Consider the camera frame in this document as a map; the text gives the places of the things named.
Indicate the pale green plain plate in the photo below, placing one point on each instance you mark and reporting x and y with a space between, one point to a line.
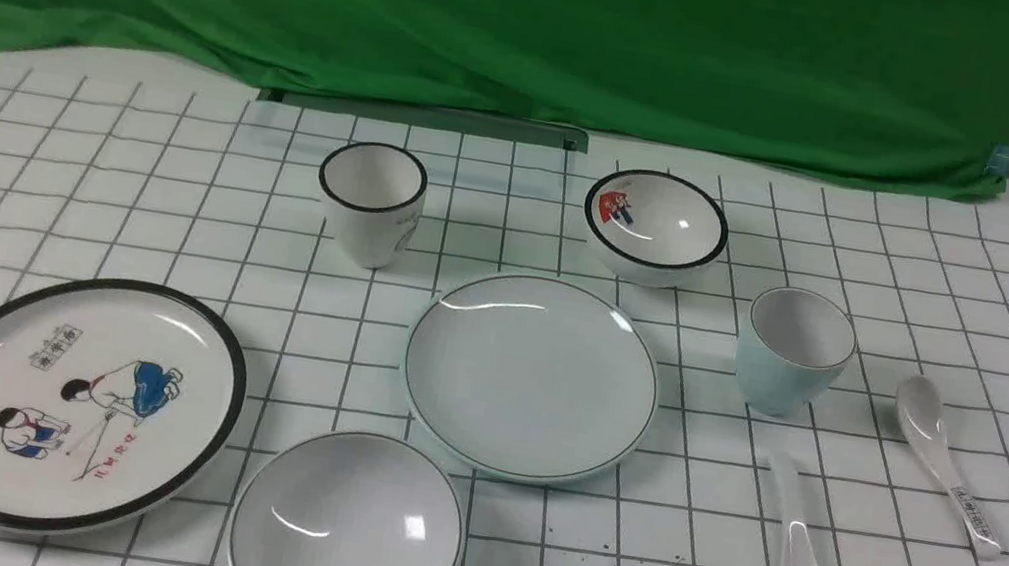
530 378

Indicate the green backdrop cloth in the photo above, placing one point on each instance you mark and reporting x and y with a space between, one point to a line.
908 96

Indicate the black rimmed cartoon plate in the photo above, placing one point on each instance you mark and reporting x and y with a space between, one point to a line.
114 395

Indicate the pale blue cup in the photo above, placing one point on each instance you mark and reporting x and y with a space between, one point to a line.
791 346

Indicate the pale green shallow bowl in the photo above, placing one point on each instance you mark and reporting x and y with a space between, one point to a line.
348 499

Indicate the white spoon with label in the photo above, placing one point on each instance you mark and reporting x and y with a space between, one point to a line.
920 417

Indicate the white black rimmed cup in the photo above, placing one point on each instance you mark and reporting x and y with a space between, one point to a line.
373 195

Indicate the black rimmed cartoon bowl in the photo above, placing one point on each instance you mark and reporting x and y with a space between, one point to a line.
652 229

